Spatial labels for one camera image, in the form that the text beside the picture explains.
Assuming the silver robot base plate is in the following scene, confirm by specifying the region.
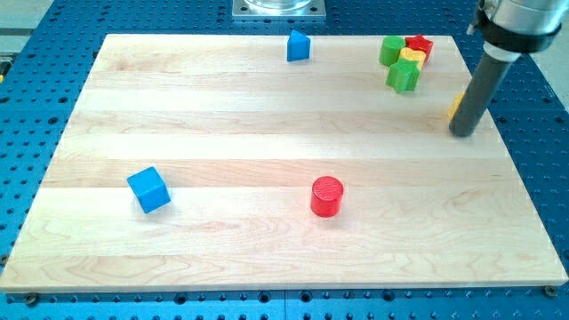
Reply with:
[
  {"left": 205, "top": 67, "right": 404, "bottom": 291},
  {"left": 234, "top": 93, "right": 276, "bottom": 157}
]
[{"left": 231, "top": 0, "right": 326, "bottom": 20}]

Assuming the red star block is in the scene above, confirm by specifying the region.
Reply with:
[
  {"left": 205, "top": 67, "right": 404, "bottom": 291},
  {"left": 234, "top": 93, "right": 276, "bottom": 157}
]
[{"left": 405, "top": 34, "right": 434, "bottom": 62}]

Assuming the blue perforated metal base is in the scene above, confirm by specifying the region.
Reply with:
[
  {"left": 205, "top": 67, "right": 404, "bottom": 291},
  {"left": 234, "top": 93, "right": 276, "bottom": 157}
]
[{"left": 1, "top": 1, "right": 568, "bottom": 319}]

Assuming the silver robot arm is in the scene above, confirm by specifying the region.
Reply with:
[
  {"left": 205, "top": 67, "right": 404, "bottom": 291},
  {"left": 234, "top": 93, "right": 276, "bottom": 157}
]
[{"left": 449, "top": 0, "right": 568, "bottom": 137}]

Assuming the light wooden board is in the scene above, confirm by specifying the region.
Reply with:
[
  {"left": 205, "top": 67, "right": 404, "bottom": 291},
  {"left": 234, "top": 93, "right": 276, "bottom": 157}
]
[{"left": 1, "top": 34, "right": 568, "bottom": 293}]

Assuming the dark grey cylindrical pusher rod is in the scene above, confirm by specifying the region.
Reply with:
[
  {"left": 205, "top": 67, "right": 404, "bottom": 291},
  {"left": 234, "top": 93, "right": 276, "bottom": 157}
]
[{"left": 449, "top": 52, "right": 515, "bottom": 137}]

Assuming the green cylinder block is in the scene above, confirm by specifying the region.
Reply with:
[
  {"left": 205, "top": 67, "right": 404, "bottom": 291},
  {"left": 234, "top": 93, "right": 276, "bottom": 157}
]
[{"left": 379, "top": 36, "right": 406, "bottom": 67}]

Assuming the blue cube block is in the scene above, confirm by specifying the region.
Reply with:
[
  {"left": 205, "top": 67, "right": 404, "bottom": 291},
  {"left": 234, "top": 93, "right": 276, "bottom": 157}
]
[{"left": 126, "top": 166, "right": 171, "bottom": 213}]

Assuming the blue triangle block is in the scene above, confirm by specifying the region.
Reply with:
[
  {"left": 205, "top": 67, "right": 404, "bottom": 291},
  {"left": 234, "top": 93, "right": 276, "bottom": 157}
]
[{"left": 286, "top": 30, "right": 311, "bottom": 61}]

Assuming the yellow heart block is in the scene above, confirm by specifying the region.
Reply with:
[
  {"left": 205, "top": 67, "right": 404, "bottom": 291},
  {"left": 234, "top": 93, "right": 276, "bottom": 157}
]
[{"left": 399, "top": 47, "right": 427, "bottom": 70}]

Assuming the red cylinder block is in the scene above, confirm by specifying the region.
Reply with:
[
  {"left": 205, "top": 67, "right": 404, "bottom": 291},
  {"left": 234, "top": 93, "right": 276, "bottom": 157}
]
[{"left": 310, "top": 176, "right": 344, "bottom": 218}]

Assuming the green star block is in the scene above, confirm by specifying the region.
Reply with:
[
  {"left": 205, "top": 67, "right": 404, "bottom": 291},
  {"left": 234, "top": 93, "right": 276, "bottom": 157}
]
[{"left": 386, "top": 59, "right": 421, "bottom": 93}]

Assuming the yellow hexagon block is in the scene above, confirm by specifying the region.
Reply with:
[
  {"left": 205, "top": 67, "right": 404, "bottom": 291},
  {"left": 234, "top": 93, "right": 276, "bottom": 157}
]
[{"left": 447, "top": 92, "right": 465, "bottom": 120}]

